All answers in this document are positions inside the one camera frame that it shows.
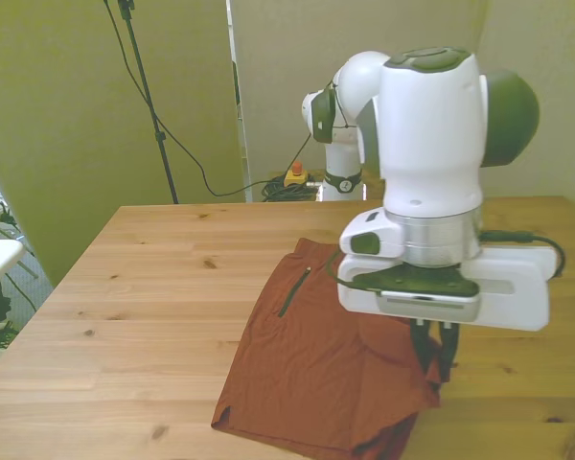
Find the black camera stand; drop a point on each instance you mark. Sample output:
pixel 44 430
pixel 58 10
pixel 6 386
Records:
pixel 148 96

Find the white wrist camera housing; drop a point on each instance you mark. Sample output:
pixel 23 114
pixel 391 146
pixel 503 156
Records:
pixel 522 299

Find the yellow emergency stop button box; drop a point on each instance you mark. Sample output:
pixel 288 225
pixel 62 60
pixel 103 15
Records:
pixel 297 178

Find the rust red shorts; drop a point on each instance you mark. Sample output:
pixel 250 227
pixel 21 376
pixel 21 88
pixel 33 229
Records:
pixel 326 354

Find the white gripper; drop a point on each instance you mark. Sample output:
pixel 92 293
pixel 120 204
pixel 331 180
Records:
pixel 412 299

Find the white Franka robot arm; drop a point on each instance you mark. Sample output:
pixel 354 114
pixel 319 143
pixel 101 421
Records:
pixel 431 144

